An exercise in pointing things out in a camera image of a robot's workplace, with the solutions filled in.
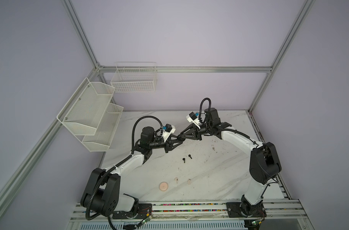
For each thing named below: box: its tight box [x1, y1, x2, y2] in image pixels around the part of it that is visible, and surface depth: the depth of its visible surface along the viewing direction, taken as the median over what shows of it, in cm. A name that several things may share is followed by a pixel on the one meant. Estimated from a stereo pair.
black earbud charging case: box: [177, 134, 186, 142], surface depth 77 cm
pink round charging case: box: [159, 181, 169, 192], surface depth 82 cm
